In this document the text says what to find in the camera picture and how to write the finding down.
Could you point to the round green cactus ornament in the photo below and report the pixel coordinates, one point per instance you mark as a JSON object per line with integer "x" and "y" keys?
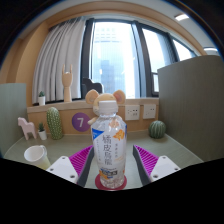
{"x": 157, "y": 129}

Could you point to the black horse figurine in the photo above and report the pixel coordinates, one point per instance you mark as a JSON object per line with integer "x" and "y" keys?
{"x": 90, "y": 86}

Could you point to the round purple number sign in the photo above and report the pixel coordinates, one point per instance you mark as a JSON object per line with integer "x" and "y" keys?
{"x": 80, "y": 122}

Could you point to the tall green cactus ornament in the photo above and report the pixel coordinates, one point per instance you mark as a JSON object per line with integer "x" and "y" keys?
{"x": 54, "y": 123}

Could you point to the ceiling strip lights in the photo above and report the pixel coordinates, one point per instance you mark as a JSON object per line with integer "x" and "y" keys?
{"x": 181, "y": 16}

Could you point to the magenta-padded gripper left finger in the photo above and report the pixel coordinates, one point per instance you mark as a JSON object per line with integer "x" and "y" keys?
{"x": 63, "y": 167}

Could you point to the white grey curtain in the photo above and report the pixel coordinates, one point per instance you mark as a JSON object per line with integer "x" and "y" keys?
{"x": 56, "y": 60}

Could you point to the flat round red coaster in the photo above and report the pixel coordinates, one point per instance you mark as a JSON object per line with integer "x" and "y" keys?
{"x": 97, "y": 184}

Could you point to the pink horse figurine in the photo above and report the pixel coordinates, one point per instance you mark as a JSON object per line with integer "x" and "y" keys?
{"x": 27, "y": 126}

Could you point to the wooden hand model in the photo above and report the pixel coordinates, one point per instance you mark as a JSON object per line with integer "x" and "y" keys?
{"x": 67, "y": 83}

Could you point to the frosted yellowish plastic cup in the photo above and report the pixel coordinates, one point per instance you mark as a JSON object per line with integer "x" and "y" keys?
{"x": 35, "y": 156}

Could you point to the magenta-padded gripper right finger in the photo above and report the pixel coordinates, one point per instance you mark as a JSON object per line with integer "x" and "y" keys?
{"x": 163, "y": 166}

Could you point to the grey-green desk divider panel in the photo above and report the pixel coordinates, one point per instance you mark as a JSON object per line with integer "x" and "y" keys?
{"x": 193, "y": 106}
{"x": 11, "y": 116}

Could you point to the beige plush mouse toy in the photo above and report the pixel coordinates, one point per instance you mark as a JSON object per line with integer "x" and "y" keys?
{"x": 93, "y": 98}

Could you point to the clear plastic water bottle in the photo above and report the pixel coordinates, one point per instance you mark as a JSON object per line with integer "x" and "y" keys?
{"x": 108, "y": 150}

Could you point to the white wall socket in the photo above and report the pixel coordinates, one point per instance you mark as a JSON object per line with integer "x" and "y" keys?
{"x": 149, "y": 111}
{"x": 132, "y": 112}

